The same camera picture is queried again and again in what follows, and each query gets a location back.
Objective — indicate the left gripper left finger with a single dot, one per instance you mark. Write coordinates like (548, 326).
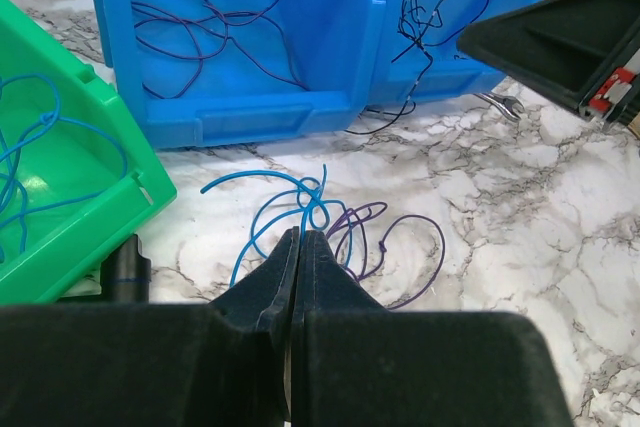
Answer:
(140, 364)

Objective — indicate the blue plastic bin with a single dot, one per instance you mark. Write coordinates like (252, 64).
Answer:
(199, 73)
(417, 57)

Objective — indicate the green plastic bin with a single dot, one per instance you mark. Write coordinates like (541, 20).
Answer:
(78, 177)

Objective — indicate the small silver open wrench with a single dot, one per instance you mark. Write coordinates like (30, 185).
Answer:
(509, 107)

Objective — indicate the right blue plastic bin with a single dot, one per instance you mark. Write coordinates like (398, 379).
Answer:
(417, 57)

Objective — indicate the left blue plastic bin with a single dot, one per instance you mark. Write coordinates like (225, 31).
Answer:
(199, 73)

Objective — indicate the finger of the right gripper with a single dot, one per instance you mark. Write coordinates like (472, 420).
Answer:
(553, 47)

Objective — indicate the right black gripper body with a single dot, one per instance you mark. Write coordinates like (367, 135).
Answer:
(613, 97)

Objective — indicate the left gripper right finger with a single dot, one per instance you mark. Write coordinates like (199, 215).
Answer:
(355, 363)

